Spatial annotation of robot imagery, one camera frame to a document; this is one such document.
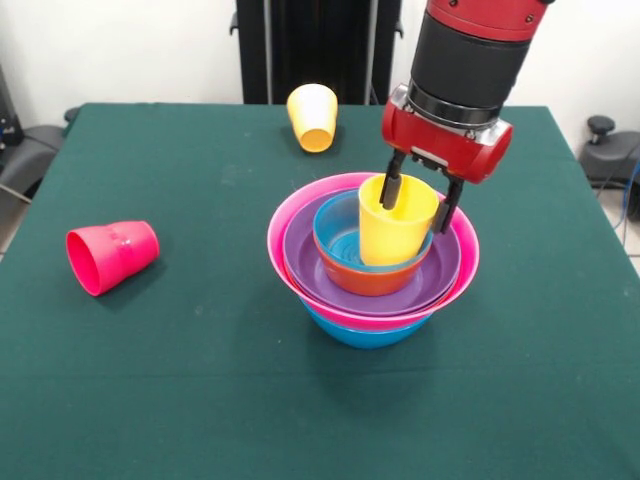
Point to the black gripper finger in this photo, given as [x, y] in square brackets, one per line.
[391, 190]
[446, 212]

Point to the dark device box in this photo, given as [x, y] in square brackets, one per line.
[7, 125]

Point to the black equipment base with knob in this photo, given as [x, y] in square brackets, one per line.
[612, 155]

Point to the dark green tablecloth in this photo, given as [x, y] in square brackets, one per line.
[350, 435]

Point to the yellow plastic cup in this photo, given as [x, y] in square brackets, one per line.
[390, 240]
[316, 141]
[312, 107]

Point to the small blue plastic bowl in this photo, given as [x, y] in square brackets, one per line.
[335, 235]

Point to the large blue plastic bowl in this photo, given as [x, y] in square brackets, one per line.
[367, 337]

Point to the black padded equipment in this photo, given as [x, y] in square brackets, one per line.
[35, 150]

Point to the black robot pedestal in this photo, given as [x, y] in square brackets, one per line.
[320, 50]

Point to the purple plastic bowl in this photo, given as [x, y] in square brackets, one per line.
[380, 316]
[445, 270]

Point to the black round knob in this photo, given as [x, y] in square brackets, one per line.
[71, 115]

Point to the red plastic cup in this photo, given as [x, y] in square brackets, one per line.
[115, 252]

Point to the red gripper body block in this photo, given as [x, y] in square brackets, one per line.
[445, 145]

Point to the pink plastic bowl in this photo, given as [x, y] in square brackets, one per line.
[472, 260]

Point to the small orange plastic bowl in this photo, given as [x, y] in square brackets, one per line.
[370, 284]

